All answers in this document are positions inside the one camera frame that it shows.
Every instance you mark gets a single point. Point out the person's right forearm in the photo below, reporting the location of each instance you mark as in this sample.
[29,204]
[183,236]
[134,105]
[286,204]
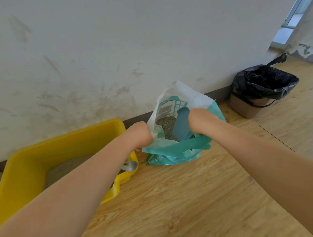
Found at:
[264,166]

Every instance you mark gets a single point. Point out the dark grey skirting board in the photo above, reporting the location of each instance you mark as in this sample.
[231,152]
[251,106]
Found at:
[139,118]

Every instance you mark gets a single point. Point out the window with grey frame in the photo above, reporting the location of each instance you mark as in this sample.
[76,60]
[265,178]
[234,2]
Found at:
[286,31]

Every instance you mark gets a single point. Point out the beige cat litter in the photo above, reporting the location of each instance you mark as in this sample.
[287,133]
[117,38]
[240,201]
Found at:
[61,168]

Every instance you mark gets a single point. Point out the yellow litter box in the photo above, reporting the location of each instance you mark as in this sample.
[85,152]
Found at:
[29,166]

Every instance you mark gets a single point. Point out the person's left hand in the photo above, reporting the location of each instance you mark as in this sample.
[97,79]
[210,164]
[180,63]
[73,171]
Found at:
[140,134]

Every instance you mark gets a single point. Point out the person's left forearm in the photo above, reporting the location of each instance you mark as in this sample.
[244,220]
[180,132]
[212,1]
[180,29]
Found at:
[73,195]

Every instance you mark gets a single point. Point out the teal white litter bag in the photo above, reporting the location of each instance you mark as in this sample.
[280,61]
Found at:
[176,149]

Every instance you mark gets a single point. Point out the brown plastic trash bin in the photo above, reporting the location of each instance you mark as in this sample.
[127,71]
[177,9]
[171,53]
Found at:
[244,110]

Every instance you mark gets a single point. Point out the grey slotted litter scoop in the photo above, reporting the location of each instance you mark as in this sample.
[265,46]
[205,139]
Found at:
[130,166]

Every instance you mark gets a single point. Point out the light blue litter scoop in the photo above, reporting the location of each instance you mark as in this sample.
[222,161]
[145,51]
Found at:
[182,124]

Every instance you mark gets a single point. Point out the person's right hand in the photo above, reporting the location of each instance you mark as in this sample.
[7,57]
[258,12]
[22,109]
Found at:
[201,120]

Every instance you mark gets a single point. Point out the black trash bin liner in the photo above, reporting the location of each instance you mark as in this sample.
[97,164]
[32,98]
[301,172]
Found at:
[264,83]

